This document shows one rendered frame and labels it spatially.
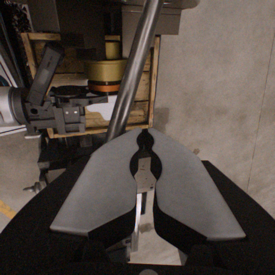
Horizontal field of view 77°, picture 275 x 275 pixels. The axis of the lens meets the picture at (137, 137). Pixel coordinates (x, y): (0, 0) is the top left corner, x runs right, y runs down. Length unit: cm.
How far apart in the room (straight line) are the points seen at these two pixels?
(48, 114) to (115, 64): 16
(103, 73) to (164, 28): 14
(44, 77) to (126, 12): 18
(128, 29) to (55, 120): 22
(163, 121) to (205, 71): 61
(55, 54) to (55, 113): 10
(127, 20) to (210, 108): 174
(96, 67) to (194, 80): 150
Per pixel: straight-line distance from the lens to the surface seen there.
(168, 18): 37
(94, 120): 62
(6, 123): 39
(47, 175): 68
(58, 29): 24
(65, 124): 37
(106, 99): 35
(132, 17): 35
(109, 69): 33
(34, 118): 39
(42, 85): 36
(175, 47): 162
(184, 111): 184
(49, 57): 34
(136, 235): 126
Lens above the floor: 144
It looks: 55 degrees down
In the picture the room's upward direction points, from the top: 152 degrees clockwise
